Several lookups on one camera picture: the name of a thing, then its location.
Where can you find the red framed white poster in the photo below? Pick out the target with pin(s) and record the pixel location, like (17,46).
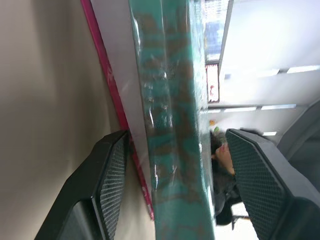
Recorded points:
(212,83)

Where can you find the teal patterned book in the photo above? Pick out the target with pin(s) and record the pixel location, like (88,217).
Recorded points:
(172,125)

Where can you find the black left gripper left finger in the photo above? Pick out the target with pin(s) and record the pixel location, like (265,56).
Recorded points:
(92,190)

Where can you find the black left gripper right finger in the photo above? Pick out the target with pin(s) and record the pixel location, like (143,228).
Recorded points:
(270,185)

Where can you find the dark haired seated person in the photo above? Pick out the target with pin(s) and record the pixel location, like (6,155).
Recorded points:
(223,180)

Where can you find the pink covered book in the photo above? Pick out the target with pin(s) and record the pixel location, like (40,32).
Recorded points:
(120,82)

